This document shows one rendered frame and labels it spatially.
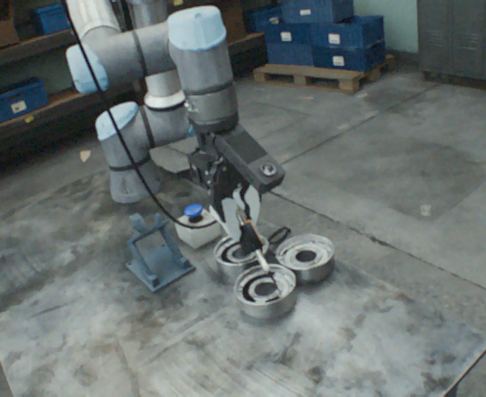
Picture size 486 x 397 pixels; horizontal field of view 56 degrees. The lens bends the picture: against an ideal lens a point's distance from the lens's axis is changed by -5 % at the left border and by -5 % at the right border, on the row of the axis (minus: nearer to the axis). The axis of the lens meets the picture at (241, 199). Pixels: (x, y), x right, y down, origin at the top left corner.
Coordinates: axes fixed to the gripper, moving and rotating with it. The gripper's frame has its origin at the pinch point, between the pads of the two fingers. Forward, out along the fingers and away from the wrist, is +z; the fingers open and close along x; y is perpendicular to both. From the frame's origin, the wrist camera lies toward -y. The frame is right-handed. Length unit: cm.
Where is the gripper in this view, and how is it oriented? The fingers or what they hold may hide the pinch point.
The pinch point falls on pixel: (245, 231)
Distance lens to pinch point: 78.8
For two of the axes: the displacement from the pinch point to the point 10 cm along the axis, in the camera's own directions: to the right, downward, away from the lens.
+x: -7.8, 4.2, -4.7
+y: -6.0, -3.0, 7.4
